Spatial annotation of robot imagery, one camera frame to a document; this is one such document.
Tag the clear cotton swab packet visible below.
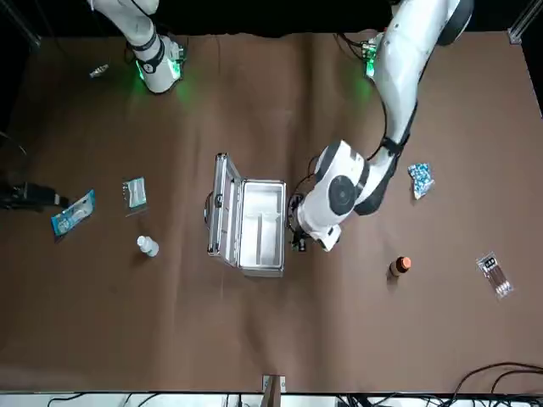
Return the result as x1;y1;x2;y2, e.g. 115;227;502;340
474;250;517;301

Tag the brown bottle orange cap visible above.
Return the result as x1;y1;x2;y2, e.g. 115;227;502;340
388;255;411;279

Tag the small white plastic bottle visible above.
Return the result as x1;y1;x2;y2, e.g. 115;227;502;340
136;235;160;258

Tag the silver aluminium medicine case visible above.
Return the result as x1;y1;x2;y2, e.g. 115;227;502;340
204;152;288;279

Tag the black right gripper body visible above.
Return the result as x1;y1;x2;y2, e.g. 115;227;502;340
0;181;57;210

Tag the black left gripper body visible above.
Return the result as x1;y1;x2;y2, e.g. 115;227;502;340
290;231;311;255

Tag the aluminium frame post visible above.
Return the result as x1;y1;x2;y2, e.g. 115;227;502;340
261;374;288;407

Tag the blue printed packet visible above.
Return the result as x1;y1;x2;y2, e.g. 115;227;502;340
50;189;97;243

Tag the blue white capsule packet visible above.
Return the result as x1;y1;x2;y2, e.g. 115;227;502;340
407;162;436;201

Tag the aluminium frame rail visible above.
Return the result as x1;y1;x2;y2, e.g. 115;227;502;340
508;0;536;43

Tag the silver foil packet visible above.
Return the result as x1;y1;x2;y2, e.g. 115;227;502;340
121;176;149;218

